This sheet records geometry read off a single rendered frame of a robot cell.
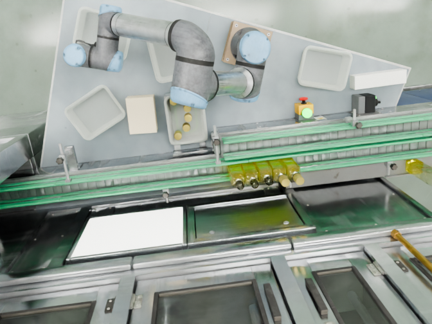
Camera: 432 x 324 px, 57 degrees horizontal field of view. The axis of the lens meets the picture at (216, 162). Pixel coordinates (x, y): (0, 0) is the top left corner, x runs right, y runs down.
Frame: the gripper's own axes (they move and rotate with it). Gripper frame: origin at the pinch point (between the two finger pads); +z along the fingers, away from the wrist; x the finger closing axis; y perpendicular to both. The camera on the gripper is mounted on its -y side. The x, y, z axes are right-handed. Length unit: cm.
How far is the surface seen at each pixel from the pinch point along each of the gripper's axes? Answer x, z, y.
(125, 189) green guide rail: 53, -12, -24
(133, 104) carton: 17.3, -2.0, -18.5
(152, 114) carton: 19.5, -2.0, -27.6
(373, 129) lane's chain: -2, -8, -125
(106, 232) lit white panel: 63, -34, -22
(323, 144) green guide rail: 10, -12, -103
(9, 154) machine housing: 48, -17, 24
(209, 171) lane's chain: 37, -8, -59
